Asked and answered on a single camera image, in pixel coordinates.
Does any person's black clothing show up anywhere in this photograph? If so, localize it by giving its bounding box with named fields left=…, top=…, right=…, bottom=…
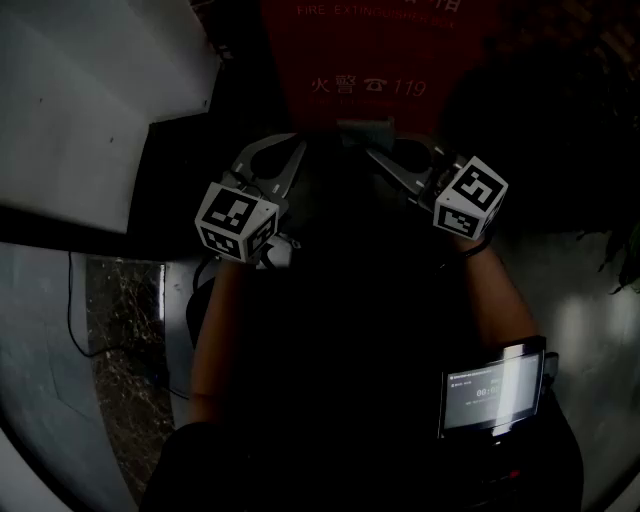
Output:
left=139, top=279, right=586, bottom=512

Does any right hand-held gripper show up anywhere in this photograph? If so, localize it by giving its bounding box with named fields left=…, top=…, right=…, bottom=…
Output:
left=366, top=138, right=509, bottom=240

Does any red fire extinguisher box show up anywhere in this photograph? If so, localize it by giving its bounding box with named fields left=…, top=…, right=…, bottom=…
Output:
left=259, top=0, right=481, bottom=137

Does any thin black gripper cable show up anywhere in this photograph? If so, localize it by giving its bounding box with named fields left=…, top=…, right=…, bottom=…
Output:
left=438, top=233, right=494, bottom=272

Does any person's right forearm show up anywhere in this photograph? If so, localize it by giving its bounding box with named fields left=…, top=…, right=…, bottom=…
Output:
left=449, top=238, right=547, bottom=354

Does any grey wiping cloth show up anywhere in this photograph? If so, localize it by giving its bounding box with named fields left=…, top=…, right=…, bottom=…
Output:
left=335, top=118, right=397, bottom=150

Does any thin black floor cable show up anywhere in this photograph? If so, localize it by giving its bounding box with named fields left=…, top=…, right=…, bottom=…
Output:
left=67, top=252, right=191, bottom=401

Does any person's white shoe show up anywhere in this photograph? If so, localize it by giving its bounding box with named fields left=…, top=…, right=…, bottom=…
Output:
left=259, top=233, right=302, bottom=271

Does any black phone with lit screen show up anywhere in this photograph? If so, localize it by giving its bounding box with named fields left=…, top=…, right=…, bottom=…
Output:
left=438, top=335, right=547, bottom=441

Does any person's left forearm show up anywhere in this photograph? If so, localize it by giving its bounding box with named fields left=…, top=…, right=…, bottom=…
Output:
left=188, top=258, right=281, bottom=426

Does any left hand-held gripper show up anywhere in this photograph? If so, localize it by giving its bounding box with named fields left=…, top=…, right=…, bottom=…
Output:
left=194, top=132, right=307, bottom=264

